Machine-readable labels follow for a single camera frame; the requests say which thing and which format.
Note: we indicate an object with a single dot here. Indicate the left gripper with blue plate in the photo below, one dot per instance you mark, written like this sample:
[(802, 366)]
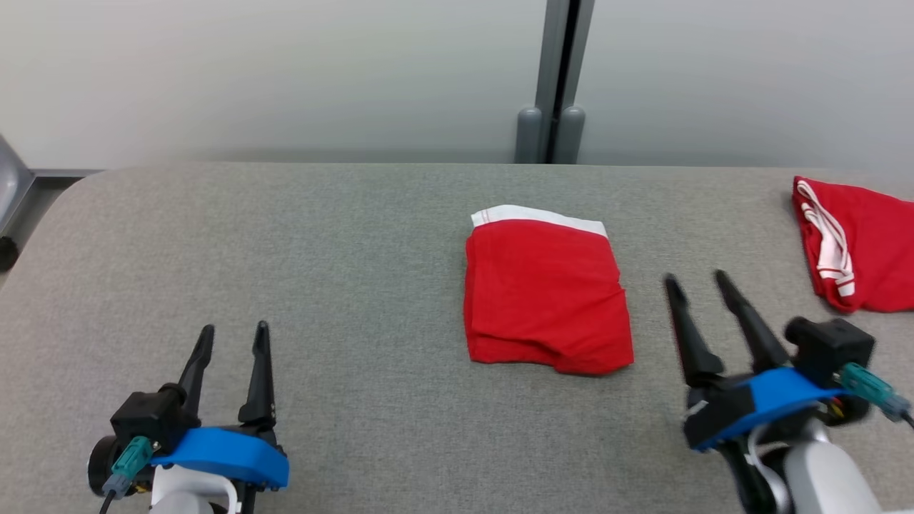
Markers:
[(228, 453)]

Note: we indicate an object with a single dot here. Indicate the right gripper with blue plate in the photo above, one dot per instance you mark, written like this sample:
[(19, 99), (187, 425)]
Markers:
[(764, 400)]

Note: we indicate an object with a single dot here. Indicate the red jersey with white trim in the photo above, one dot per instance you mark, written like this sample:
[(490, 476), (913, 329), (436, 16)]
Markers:
[(543, 300)]

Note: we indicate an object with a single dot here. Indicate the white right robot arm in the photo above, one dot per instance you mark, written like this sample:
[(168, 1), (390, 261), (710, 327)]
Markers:
[(821, 471)]

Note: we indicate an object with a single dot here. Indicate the crumpled red garment white stripes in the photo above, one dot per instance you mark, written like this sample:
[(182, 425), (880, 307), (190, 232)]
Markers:
[(878, 243)]

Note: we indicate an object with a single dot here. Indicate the black caster wheel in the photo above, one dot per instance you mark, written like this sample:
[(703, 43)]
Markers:
[(7, 254)]

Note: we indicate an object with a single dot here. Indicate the grey baseboard strip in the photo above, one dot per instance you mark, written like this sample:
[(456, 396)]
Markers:
[(64, 173)]

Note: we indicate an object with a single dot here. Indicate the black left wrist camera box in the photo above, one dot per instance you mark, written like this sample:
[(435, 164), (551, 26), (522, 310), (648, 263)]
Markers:
[(146, 417)]

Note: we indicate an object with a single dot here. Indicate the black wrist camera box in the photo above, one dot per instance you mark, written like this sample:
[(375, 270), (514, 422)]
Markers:
[(146, 417), (832, 350)]

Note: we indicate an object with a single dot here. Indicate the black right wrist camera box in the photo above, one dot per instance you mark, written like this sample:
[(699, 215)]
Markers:
[(832, 350)]

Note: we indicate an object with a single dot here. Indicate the silver metal frame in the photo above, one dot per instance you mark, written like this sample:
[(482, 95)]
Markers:
[(11, 185)]

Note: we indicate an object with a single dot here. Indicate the grey wall partition post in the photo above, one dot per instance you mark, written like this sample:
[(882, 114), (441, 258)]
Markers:
[(546, 71)]

